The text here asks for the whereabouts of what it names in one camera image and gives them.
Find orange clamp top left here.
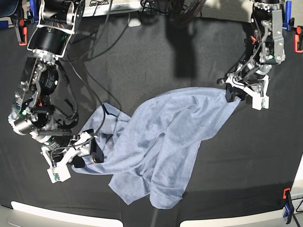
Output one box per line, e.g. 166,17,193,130
13,19,27,46

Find light blue t-shirt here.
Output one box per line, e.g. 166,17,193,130
75,87,240,209

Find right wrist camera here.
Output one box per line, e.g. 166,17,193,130
47,166,71,183

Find black cable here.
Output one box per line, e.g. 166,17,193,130
59,0,124,140

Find aluminium rail behind table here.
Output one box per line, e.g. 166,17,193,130
83,1,143,17

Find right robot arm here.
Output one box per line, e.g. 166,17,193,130
8,0,104,168

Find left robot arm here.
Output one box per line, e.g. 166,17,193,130
219,0,285,110

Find orange blue clamp bottom right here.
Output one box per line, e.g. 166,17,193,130
283,188,294,225

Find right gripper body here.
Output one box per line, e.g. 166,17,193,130
41,129,95,167

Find blue clamp top left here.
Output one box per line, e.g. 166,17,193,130
27,0,41,24

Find orange clamp top right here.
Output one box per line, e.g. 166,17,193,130
294,26,303,53

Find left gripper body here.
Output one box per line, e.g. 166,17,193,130
217,73,270,103

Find blue clamp top right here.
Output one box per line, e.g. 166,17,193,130
280,0,294,31

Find black table cloth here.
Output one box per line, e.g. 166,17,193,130
0,16,303,227

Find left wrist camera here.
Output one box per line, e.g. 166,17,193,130
252,96,269,110

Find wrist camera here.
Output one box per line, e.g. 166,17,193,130
47,166,71,183
252,96,269,110

